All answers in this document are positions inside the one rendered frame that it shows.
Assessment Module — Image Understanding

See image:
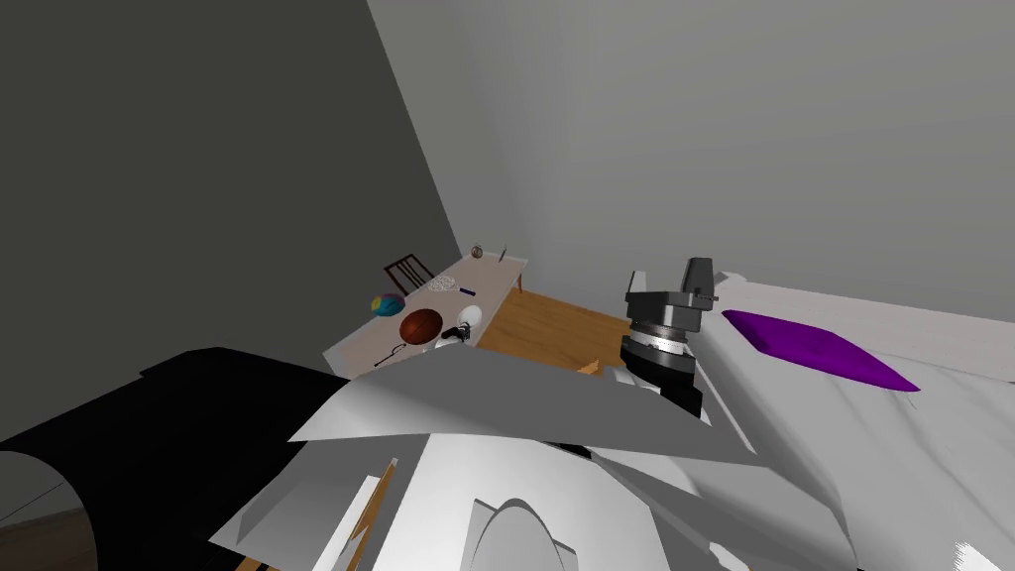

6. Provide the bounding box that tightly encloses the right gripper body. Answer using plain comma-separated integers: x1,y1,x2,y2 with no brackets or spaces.
623,288,720,335

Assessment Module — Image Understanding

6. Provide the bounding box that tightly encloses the purple pillow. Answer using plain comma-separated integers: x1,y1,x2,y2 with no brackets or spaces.
721,308,922,395

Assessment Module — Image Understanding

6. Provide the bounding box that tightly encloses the pale wooden table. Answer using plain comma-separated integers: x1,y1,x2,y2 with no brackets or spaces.
322,244,529,381

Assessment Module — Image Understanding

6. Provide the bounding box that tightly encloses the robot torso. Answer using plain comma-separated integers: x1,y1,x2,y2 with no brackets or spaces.
209,323,861,571

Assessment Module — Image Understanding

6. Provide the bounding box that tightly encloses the dark wooden chair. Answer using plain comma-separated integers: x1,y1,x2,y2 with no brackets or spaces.
384,253,436,297

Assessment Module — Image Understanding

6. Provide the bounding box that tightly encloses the white bed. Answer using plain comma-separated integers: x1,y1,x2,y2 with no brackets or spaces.
696,273,1015,571

